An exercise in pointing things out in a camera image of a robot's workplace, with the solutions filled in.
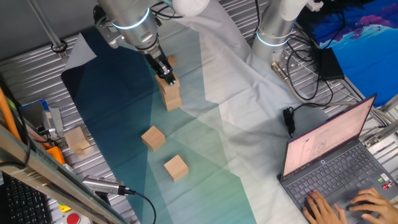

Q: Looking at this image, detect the black ring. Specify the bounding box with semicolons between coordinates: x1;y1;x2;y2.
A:
51;39;68;54

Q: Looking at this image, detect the black power cable with bundle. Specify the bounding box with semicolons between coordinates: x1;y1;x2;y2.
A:
282;90;335;139

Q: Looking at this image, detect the person's right hand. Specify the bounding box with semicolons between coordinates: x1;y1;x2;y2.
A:
348;187;398;224

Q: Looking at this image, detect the grey metal pole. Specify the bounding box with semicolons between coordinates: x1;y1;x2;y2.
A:
26;0;69;60

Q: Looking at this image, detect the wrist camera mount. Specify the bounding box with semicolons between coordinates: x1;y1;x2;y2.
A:
95;18;124;49

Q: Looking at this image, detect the orange pole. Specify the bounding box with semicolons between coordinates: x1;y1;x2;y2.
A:
0;86;21;141

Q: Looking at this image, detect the silver camera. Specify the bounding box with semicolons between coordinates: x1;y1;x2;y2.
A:
81;174;128;196

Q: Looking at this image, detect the orange box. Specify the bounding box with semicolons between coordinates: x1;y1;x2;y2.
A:
46;146;66;166

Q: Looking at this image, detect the black power adapter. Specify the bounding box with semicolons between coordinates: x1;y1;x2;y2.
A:
317;47;345;82

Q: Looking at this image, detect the black round cable connector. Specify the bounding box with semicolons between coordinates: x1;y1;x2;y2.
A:
92;4;106;22

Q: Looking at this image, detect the aluminium profile bracket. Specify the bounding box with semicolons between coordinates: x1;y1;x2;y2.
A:
363;118;398;150

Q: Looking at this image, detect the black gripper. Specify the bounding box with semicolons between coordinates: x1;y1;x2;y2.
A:
142;46;177;86

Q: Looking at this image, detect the black keyboard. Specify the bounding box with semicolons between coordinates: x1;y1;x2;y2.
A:
0;174;52;224

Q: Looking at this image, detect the blue green white cloth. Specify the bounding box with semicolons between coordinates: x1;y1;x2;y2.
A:
60;0;330;224

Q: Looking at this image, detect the grey laptop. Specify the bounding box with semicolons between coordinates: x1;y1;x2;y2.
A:
276;93;398;224

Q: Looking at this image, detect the black camera cable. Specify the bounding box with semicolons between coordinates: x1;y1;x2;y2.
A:
124;188;157;224

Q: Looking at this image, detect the blue printed poster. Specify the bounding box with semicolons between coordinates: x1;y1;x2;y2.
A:
297;0;398;108

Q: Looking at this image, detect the person's left hand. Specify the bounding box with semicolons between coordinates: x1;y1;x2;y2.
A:
302;189;348;224

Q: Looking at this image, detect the aluminium frame bar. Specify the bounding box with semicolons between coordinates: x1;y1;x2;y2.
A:
0;124;128;224

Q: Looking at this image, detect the grey box red button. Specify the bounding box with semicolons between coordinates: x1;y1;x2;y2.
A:
62;211;83;224

